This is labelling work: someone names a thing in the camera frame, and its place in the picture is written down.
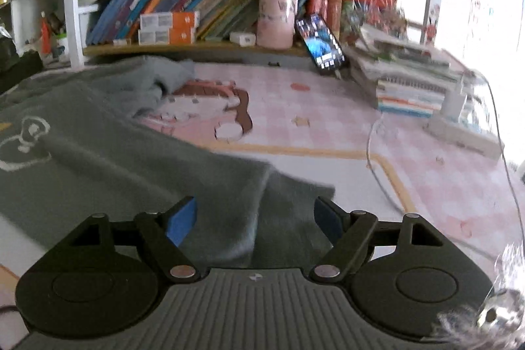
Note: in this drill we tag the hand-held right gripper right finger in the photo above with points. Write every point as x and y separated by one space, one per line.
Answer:
328 218

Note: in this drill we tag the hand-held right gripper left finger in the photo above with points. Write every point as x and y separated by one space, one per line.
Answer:
182 221

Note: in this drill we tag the grey knit sweater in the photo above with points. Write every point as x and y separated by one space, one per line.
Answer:
123 169

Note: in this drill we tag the pink cartoon desk mat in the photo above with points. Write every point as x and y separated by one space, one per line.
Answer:
328 120

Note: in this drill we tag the stack of school books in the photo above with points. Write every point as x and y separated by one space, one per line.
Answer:
406 83

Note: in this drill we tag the white power strip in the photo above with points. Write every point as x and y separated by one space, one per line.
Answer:
463 136

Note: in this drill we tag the black smartphone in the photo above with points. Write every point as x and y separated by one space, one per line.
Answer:
322 42

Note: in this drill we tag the white charger plug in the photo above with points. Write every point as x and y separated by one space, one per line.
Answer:
243 39

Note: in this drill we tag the white cup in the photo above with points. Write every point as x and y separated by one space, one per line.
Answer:
62 48

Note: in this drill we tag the red snack packets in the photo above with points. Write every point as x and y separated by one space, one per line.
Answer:
324 7

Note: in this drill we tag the pink printed paper roll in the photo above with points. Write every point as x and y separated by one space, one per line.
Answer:
277 13

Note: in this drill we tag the row of colourful books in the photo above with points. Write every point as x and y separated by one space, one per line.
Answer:
123 5

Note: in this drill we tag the red bottle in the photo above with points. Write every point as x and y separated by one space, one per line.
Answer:
46 36

